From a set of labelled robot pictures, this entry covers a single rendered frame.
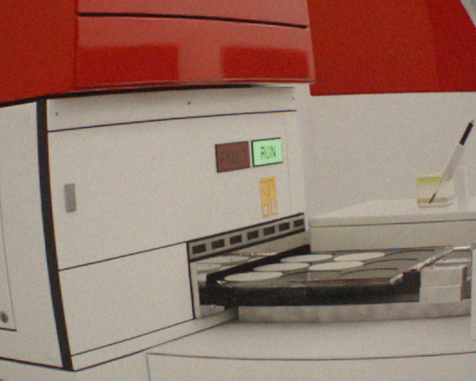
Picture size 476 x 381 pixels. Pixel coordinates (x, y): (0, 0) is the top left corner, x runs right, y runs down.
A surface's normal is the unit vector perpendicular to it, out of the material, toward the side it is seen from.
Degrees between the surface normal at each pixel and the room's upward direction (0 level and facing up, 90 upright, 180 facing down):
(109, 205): 90
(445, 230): 90
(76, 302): 90
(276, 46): 90
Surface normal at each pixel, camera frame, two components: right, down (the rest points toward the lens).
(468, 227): -0.47, 0.09
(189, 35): 0.88, -0.04
